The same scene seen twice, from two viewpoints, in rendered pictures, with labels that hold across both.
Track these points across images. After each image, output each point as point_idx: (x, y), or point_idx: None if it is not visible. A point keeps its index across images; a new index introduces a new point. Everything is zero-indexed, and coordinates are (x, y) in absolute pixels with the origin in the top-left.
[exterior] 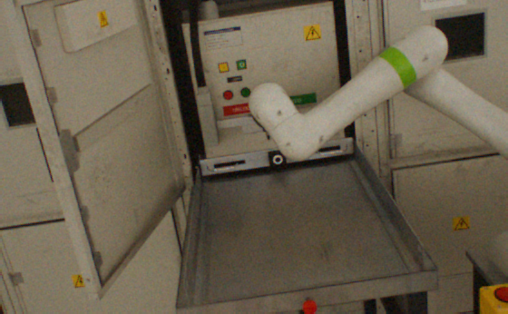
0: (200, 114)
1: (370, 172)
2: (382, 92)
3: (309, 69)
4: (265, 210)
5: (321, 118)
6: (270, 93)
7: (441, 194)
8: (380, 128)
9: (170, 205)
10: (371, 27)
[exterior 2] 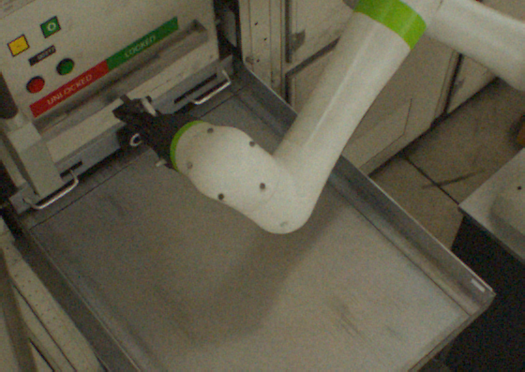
0: (26, 161)
1: None
2: (388, 80)
3: None
4: (193, 261)
5: (320, 163)
6: (244, 164)
7: None
8: (275, 31)
9: (20, 308)
10: None
